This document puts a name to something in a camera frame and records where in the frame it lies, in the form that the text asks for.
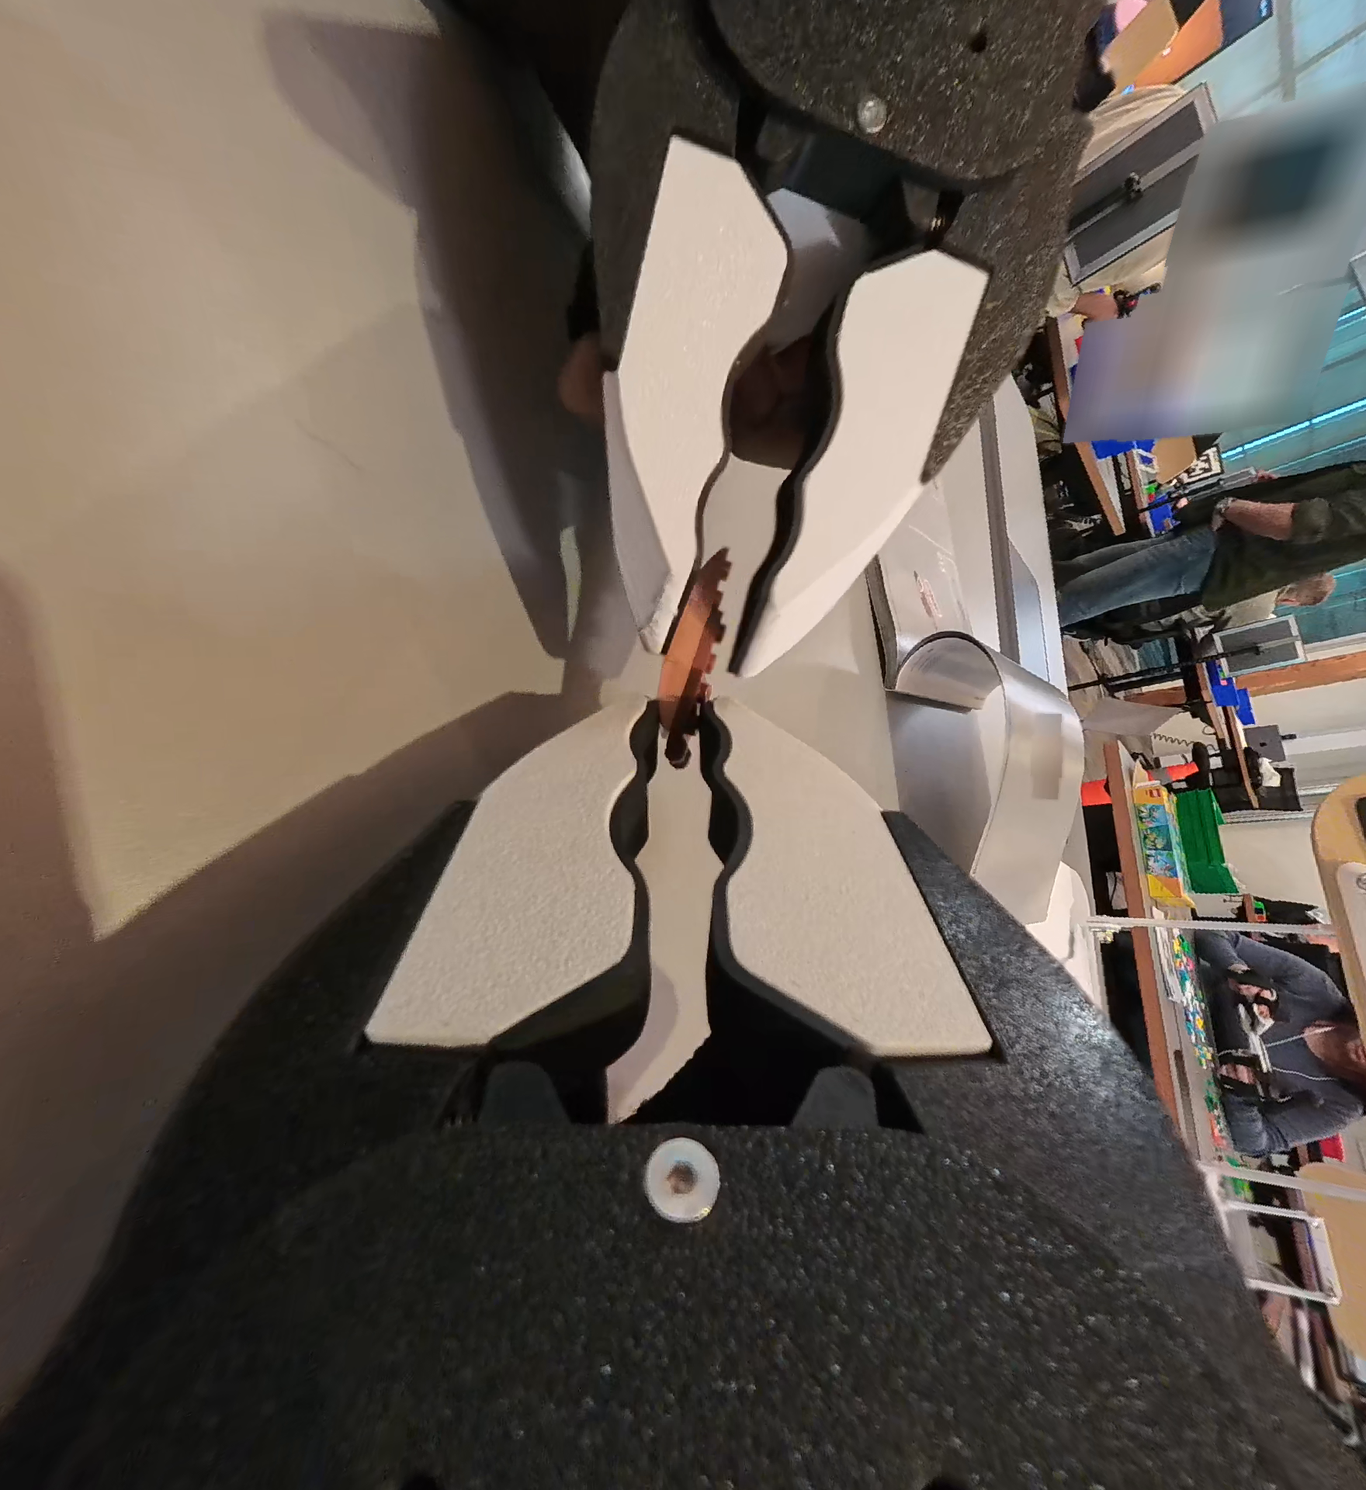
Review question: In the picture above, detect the person's left hand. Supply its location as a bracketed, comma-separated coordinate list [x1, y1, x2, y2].
[558, 331, 833, 468]

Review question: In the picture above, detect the colourful printed box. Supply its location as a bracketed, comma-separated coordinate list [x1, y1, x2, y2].
[1127, 786, 1196, 934]

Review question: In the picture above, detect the brown brick assembly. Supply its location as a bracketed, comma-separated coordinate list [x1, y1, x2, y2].
[646, 548, 737, 772]

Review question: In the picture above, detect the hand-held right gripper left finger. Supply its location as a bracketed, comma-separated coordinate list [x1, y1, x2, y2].
[368, 699, 654, 1068]

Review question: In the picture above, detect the green box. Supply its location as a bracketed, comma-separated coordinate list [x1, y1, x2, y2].
[1168, 786, 1247, 905]

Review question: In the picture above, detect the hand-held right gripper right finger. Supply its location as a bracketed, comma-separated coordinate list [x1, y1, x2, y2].
[707, 694, 992, 1068]

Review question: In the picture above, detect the grey desk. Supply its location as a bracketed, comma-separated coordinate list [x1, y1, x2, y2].
[0, 0, 1057, 1490]

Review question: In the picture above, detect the brick instruction booklet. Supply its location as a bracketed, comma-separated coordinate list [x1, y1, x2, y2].
[864, 373, 1097, 938]

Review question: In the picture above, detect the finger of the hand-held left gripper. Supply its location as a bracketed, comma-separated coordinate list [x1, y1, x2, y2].
[601, 132, 792, 659]
[725, 246, 992, 682]

